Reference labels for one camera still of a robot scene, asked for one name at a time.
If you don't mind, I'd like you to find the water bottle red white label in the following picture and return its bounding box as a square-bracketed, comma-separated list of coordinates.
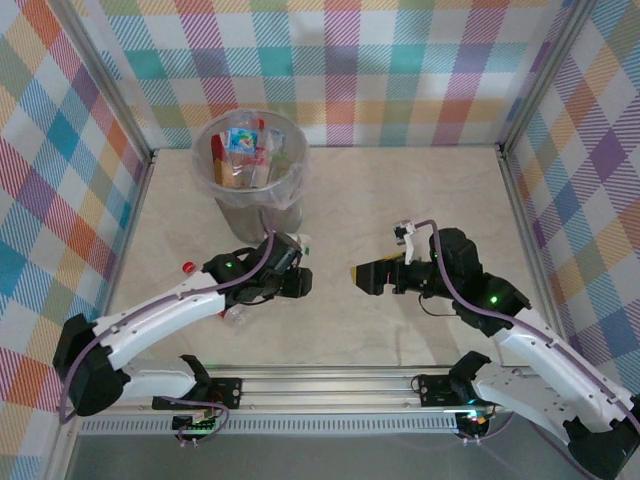
[219, 305, 250, 327]

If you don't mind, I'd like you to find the grey metal mesh waste bin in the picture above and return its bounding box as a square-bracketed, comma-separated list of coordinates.
[192, 107, 312, 246]

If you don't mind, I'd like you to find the small lit circuit board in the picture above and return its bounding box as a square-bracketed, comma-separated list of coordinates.
[171, 410, 224, 435]
[455, 408, 496, 432]

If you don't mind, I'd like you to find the thin black right gripper cable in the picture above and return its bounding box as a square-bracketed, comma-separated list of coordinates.
[418, 293, 459, 317]

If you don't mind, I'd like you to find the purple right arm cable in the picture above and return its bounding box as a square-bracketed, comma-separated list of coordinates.
[417, 218, 640, 479]

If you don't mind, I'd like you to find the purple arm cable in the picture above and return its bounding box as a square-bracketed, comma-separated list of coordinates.
[417, 218, 640, 479]
[58, 212, 281, 449]

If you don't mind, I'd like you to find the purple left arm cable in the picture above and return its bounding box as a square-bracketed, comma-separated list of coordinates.
[58, 212, 281, 449]

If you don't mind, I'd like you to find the wide aluminium mounting rail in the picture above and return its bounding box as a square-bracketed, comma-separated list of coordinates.
[122, 363, 519, 417]

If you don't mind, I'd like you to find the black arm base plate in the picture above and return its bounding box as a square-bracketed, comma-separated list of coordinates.
[416, 372, 512, 409]
[151, 376, 245, 412]

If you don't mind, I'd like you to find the aluminium table edge rail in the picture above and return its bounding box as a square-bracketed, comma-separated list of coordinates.
[88, 148, 159, 375]
[497, 143, 621, 480]

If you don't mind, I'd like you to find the grey slotted cable duct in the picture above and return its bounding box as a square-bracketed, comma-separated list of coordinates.
[77, 417, 464, 437]

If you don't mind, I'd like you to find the aluminium frame corner post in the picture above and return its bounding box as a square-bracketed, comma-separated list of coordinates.
[494, 0, 601, 159]
[52, 0, 154, 164]

